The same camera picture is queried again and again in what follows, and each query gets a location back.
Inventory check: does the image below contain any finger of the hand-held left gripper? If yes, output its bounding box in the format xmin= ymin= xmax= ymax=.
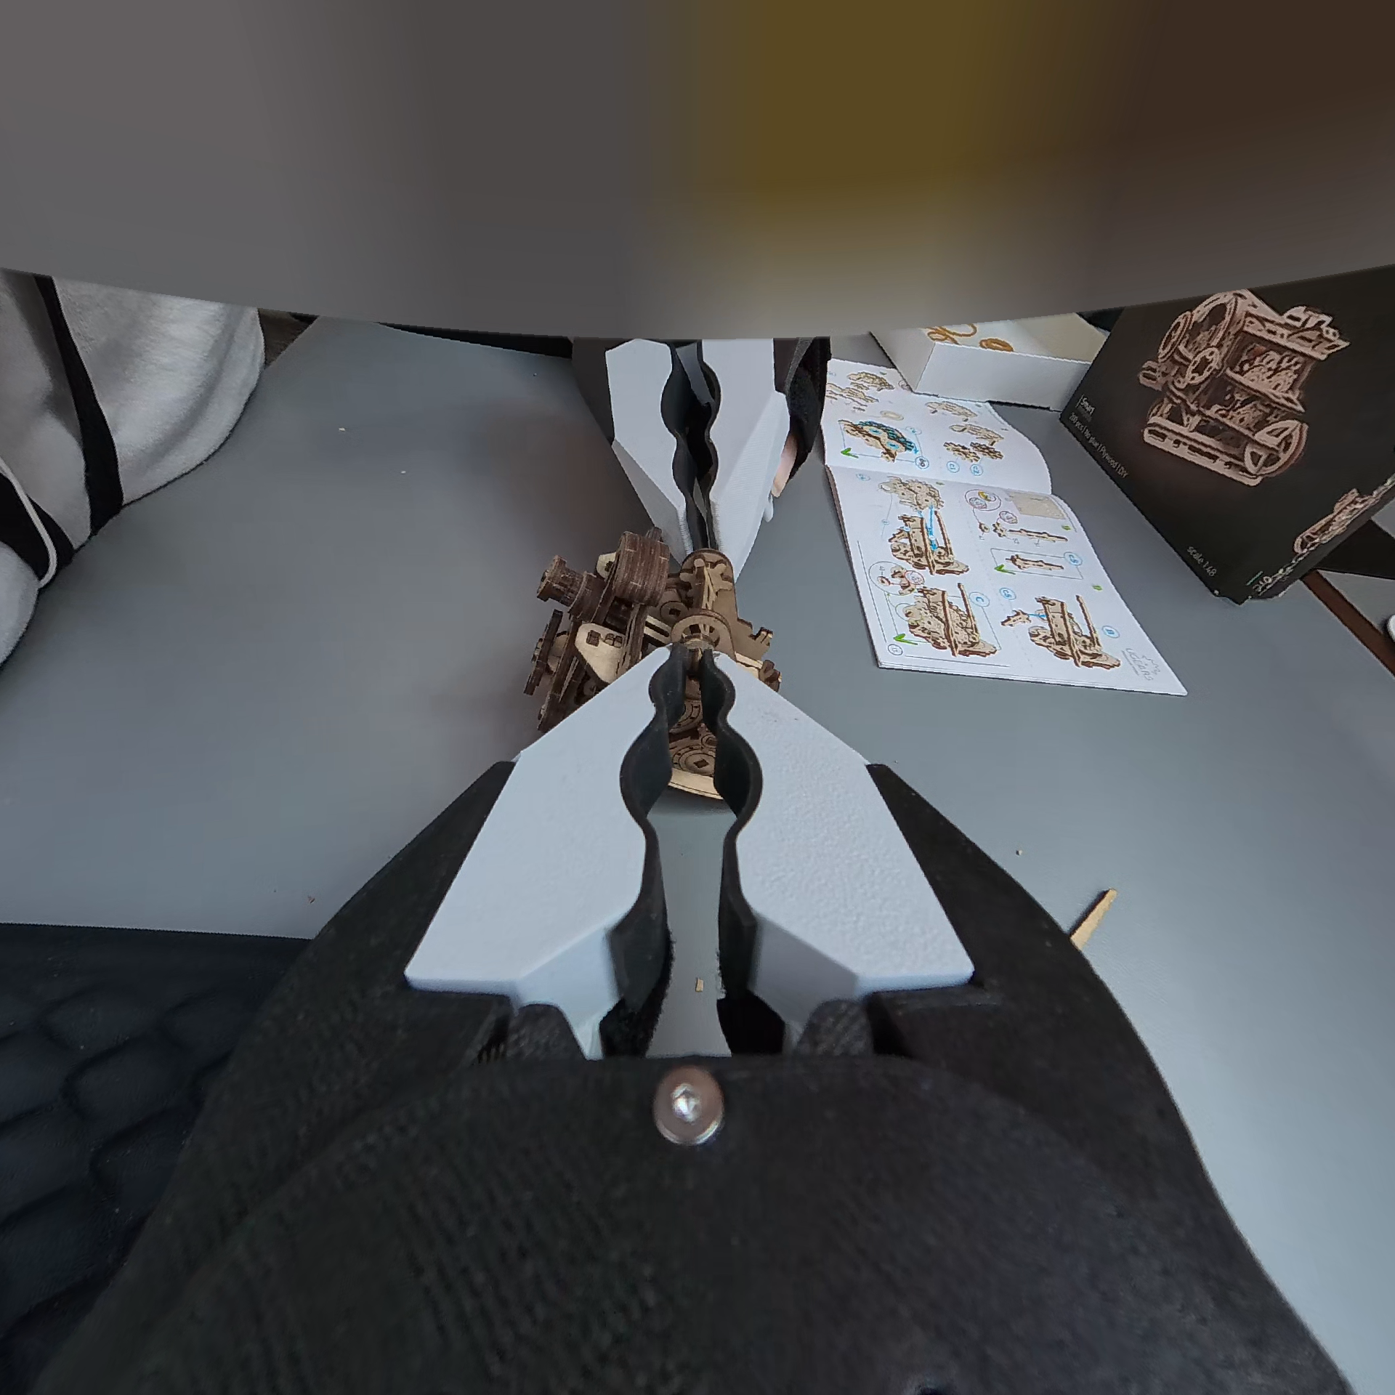
xmin=694 ymin=337 xmax=793 ymax=560
xmin=605 ymin=337 xmax=707 ymax=554

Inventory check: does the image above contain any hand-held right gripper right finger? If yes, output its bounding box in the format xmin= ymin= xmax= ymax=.
xmin=697 ymin=646 xmax=974 ymax=1058

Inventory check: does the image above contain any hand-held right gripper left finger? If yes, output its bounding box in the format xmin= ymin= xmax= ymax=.
xmin=400 ymin=644 xmax=678 ymax=1061

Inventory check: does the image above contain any wooden mechanical model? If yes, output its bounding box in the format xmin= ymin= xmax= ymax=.
xmin=521 ymin=530 xmax=783 ymax=810

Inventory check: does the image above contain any grey desk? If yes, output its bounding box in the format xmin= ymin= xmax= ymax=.
xmin=0 ymin=315 xmax=1395 ymax=1395

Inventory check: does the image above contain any white cardboard box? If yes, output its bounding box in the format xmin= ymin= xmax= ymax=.
xmin=880 ymin=320 xmax=1124 ymax=411

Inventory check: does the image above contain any white instruction booklet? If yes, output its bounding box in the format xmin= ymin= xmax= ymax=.
xmin=824 ymin=362 xmax=1185 ymax=697

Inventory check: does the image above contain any dark model kit box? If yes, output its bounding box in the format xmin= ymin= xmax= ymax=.
xmin=1060 ymin=292 xmax=1395 ymax=602

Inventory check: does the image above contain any person's white t-shirt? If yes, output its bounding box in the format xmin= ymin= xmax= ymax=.
xmin=0 ymin=270 xmax=266 ymax=661

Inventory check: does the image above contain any black quilted wrist rest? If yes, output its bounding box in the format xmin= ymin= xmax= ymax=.
xmin=0 ymin=925 xmax=328 ymax=1395

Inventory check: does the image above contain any black strap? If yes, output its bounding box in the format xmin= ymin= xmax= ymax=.
xmin=0 ymin=276 xmax=122 ymax=592

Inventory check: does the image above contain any thin white cable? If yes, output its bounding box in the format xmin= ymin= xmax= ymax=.
xmin=0 ymin=462 xmax=57 ymax=574

